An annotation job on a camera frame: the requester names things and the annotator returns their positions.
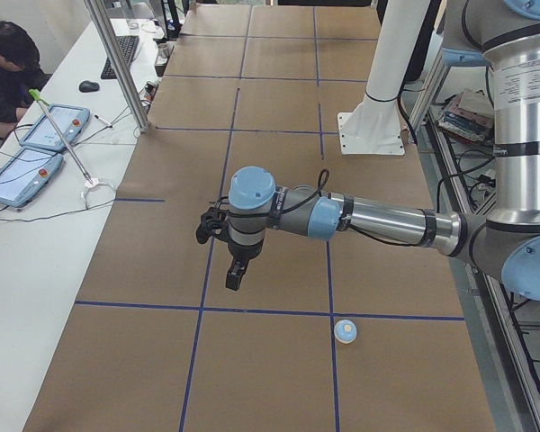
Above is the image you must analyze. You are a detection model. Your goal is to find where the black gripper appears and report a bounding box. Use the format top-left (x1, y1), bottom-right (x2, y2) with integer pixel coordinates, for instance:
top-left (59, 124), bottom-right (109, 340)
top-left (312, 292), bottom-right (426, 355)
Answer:
top-left (225, 239), bottom-right (264, 291)

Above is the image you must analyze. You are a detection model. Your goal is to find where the metal cup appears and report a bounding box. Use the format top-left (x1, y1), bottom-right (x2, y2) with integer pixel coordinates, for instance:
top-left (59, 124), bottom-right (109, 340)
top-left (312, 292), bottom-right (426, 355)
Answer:
top-left (155, 43), bottom-right (169, 67)

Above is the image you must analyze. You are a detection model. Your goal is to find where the upper teach pendant tablet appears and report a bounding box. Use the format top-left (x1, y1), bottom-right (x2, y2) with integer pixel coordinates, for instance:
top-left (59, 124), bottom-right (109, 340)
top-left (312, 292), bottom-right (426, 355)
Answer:
top-left (18, 103), bottom-right (91, 152)

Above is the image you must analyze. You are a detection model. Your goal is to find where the teach pendant tablet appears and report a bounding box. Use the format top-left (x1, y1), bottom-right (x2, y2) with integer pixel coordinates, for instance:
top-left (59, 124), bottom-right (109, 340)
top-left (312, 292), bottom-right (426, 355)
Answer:
top-left (0, 147), bottom-right (64, 208)
top-left (18, 103), bottom-right (91, 152)

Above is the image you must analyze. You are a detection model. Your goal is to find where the black computer mouse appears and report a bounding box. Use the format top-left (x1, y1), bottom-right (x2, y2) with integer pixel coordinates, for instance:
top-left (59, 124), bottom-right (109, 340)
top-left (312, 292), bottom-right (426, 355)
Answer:
top-left (78, 80), bottom-right (100, 93)

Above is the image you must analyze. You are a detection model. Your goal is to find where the lower teach pendant tablet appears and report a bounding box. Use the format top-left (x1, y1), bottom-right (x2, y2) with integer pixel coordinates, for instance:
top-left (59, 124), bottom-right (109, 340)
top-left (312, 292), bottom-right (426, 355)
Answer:
top-left (0, 147), bottom-right (64, 208)

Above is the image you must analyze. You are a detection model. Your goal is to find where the black keyboard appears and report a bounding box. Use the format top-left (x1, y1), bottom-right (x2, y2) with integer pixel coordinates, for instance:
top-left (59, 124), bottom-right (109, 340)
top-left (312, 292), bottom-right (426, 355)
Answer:
top-left (100, 34), bottom-right (141, 81)

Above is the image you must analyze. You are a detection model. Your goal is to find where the person in black clothes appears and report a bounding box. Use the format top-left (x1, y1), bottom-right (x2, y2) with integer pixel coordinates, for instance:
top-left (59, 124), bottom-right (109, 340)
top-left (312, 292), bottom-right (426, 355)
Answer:
top-left (0, 21), bottom-right (50, 139)

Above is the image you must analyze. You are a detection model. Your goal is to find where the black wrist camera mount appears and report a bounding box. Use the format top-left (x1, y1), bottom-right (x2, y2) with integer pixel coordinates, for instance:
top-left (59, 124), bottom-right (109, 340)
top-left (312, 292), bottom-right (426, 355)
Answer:
top-left (195, 206), bottom-right (230, 244)

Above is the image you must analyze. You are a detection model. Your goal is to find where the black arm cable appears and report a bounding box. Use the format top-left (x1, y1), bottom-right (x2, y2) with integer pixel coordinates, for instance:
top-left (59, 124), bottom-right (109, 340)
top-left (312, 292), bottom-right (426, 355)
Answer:
top-left (269, 168), bottom-right (433, 248)

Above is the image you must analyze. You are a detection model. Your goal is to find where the silver reacher stick green handle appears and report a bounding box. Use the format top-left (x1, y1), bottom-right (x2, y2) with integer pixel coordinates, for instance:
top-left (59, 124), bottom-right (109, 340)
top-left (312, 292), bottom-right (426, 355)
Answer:
top-left (29, 89), bottom-right (116, 210)

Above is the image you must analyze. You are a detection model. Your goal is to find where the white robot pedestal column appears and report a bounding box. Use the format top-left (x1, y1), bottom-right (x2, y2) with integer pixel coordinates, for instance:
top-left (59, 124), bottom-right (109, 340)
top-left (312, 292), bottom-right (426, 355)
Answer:
top-left (337, 0), bottom-right (435, 156)

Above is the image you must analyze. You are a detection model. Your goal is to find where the black tablet cable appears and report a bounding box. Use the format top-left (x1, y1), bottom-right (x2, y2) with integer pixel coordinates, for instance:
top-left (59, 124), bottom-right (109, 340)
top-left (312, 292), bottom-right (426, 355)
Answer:
top-left (0, 188), bottom-right (118, 223)

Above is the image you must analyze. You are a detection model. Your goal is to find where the aluminium frame post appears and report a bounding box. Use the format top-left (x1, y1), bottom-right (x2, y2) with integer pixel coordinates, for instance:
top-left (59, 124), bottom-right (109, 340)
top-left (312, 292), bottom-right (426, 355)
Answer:
top-left (84, 0), bottom-right (149, 133)

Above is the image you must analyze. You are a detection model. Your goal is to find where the aluminium side rail frame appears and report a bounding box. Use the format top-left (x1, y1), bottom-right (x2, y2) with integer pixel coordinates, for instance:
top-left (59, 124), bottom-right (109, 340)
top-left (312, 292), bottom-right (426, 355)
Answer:
top-left (412, 58), bottom-right (540, 431)

